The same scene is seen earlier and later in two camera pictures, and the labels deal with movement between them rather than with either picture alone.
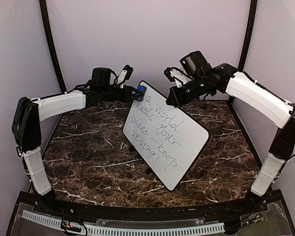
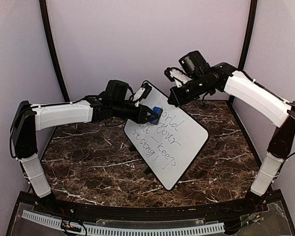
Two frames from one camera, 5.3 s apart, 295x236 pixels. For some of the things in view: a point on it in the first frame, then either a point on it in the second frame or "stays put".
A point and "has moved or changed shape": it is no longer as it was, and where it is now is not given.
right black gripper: [177, 101] stays put
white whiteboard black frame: [166, 137] stays put
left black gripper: [128, 97] to [142, 117]
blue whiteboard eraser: [142, 88] has moved or changed shape
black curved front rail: [75, 207] stays put
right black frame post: [252, 12] stays put
